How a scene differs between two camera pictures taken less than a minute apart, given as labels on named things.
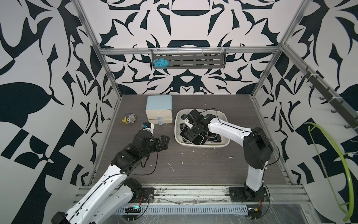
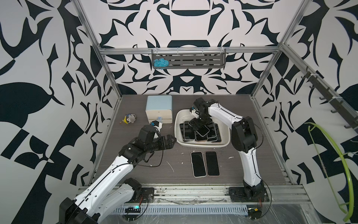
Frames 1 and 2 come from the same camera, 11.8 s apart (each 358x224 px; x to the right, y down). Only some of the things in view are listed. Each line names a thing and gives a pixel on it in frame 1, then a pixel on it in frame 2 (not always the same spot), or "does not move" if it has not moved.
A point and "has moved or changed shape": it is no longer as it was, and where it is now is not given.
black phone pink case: (214, 138) has moved or changed shape
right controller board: (254, 213) does not move
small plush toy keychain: (130, 118) does not move
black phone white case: (201, 140) → (212, 164)
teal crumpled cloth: (161, 62) does not move
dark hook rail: (317, 83) does not move
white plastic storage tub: (221, 115) does not move
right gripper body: (192, 131) → (203, 117)
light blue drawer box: (159, 109) does not move
